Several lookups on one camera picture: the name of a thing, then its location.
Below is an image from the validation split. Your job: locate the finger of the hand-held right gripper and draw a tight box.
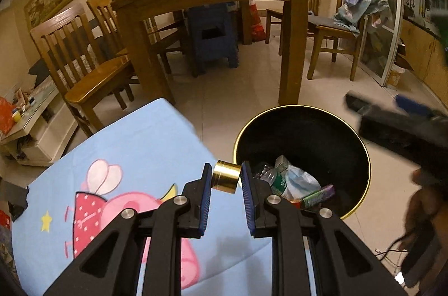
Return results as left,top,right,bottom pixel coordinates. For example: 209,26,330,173
394,94,442,120
345,90,377,115

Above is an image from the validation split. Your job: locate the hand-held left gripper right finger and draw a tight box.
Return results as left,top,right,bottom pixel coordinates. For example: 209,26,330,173
241,161,408,296

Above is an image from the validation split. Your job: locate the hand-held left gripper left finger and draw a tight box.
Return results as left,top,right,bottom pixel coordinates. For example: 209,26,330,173
42,162,214,296

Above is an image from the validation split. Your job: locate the gold metal cap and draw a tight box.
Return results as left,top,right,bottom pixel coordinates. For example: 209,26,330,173
212,159,242,193

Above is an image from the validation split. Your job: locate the black trash bin gold rim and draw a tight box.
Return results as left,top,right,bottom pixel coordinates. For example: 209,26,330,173
232,104,372,220

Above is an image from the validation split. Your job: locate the person's right hand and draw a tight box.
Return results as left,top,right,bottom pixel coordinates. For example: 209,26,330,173
406,168,445,241

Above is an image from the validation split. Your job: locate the small cardboard box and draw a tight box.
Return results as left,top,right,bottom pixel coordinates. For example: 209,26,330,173
387,67,405,87

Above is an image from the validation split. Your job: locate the clear plastic bottle green label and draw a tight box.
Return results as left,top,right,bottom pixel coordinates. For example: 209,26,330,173
257,155,293,199

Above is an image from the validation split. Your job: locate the wooden kitchen cabinet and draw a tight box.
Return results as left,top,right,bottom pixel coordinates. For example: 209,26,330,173
399,18,448,101

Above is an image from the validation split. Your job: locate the light blue face mask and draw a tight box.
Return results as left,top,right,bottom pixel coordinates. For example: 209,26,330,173
285,165,321,200

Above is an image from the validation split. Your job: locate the wooden chair with dark cushion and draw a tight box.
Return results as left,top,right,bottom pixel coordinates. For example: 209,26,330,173
307,0,368,81

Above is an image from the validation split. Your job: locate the purple and green packet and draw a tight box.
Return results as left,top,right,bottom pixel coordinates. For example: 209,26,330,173
303,185,335,207

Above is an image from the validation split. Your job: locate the blue cartoon printed blanket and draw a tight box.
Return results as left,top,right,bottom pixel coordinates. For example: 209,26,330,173
10,97,277,296

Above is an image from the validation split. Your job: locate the glass sliding door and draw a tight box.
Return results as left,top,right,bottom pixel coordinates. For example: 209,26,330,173
338,0,403,87

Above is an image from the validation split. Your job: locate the red plastic bag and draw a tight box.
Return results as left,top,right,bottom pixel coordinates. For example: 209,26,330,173
248,0,267,43

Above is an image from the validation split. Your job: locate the blue plastic stool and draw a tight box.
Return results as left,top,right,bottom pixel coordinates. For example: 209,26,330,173
187,4,240,78

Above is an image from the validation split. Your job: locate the wooden dining table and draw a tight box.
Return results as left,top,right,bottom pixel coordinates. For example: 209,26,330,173
110,0,312,106

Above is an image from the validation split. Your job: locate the white low cabinet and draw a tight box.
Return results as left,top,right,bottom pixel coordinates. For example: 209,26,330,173
0,79,79,167

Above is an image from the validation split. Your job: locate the orange plastic bag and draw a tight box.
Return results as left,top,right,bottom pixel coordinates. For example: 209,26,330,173
0,97,18,136

